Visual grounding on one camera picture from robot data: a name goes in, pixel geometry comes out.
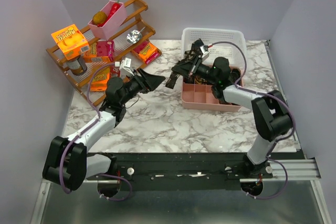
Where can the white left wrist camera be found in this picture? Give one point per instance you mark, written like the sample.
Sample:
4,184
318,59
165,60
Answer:
125,67

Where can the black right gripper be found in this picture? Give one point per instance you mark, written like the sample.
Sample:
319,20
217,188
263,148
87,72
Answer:
188,68

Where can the brown round fruit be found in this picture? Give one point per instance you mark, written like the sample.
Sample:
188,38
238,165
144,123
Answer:
99,18

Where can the orange pump bottle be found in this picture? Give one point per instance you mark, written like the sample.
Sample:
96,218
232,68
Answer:
130,77

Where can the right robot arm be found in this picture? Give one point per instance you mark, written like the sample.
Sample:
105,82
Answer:
273,120

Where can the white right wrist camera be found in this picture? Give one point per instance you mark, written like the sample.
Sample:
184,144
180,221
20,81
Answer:
204,51

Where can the pink divided organizer box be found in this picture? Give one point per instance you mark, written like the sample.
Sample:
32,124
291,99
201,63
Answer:
197,95

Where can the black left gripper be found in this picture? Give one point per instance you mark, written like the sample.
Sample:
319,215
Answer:
147,81

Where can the pink rectangular bin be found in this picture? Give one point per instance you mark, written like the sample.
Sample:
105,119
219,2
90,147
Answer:
112,25

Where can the white perforated plastic basket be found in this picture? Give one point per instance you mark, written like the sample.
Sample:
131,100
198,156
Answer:
232,44

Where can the silver metal scoop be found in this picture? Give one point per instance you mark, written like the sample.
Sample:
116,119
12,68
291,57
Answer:
134,36

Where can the aluminium rail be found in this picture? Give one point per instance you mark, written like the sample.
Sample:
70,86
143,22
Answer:
297,170

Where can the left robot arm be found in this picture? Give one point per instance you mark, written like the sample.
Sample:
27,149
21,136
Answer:
66,162

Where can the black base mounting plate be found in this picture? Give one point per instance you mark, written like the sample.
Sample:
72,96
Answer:
180,171

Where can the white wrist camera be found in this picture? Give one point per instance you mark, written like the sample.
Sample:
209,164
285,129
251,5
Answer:
204,51
125,67

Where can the orange Scrub Daddy box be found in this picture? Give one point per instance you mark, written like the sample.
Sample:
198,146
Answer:
71,41

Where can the black gold floral tie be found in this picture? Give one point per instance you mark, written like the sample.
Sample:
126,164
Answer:
172,81

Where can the dark glass jar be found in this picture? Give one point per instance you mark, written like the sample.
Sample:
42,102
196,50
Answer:
77,65

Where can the orange pink box right shelf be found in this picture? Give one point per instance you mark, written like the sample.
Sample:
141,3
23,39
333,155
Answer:
146,52

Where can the red chili pepper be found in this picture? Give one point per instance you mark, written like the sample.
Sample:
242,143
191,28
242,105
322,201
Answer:
113,10

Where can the pink orange sponge box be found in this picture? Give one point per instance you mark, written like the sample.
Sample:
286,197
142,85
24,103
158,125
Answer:
100,51

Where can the red small carton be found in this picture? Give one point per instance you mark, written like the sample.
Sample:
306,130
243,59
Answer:
115,69

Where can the wooden tiered shelf rack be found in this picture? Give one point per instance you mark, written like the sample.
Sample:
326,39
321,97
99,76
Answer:
122,48

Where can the orange box bottom shelf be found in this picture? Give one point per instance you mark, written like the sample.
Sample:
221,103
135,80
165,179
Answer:
100,80

